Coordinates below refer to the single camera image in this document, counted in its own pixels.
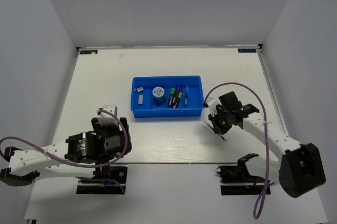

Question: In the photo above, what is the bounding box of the green ink pen refill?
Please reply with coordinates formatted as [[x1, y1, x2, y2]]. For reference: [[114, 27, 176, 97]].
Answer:
[[207, 124, 227, 142]]

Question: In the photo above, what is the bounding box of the blue ink pen refill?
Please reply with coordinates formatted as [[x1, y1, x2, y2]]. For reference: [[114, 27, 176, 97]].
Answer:
[[184, 86, 190, 107]]

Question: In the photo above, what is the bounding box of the yellow cap black highlighter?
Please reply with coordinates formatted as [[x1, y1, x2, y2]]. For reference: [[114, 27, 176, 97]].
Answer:
[[173, 92, 182, 108]]

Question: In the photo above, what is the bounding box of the purple cap black highlighter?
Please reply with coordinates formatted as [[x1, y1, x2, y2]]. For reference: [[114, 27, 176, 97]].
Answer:
[[171, 86, 181, 107]]

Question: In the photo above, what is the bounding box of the green cap black highlighter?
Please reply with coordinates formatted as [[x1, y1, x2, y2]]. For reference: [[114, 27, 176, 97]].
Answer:
[[167, 88, 175, 107]]

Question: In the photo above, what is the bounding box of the grey eraser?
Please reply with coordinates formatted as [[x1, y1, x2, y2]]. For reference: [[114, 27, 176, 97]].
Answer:
[[138, 95, 143, 105]]

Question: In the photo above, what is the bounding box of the round blue white tape tin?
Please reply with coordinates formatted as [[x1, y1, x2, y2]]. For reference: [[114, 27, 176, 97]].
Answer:
[[152, 86, 165, 106]]

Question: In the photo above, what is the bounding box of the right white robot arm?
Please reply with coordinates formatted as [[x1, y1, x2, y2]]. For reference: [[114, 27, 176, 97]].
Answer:
[[204, 92, 326, 198]]

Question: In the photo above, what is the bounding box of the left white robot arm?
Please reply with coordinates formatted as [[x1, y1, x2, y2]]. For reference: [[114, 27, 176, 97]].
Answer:
[[1, 117, 132, 187]]

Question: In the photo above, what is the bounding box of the blue divided plastic tray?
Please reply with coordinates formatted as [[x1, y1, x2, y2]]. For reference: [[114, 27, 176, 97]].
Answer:
[[131, 75, 204, 118]]

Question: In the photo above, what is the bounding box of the right table corner label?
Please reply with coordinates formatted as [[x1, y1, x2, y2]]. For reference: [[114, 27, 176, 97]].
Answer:
[[237, 48, 256, 53]]

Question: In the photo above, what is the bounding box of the table corner label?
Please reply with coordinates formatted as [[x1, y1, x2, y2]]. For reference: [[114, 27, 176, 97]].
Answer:
[[80, 50, 98, 55], [237, 48, 256, 53]]

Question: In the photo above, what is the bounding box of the left table corner label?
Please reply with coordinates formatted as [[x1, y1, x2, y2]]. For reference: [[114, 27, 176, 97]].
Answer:
[[80, 50, 98, 55]]

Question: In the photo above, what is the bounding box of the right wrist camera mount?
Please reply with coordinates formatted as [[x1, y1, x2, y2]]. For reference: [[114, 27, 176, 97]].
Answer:
[[203, 97, 221, 117]]

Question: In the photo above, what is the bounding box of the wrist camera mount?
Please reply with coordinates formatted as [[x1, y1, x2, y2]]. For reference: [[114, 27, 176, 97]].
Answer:
[[97, 105, 118, 126], [203, 97, 221, 117]]

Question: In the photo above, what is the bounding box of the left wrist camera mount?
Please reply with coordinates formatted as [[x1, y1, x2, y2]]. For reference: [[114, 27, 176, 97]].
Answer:
[[97, 105, 118, 126]]

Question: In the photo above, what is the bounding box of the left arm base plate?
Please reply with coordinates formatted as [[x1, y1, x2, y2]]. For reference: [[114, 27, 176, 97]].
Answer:
[[76, 165, 128, 195]]

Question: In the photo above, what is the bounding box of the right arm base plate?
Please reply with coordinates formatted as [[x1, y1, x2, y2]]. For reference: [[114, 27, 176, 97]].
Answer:
[[215, 165, 264, 196]]

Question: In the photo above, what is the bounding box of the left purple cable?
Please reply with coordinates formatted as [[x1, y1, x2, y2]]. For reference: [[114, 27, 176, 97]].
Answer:
[[0, 109, 132, 195]]

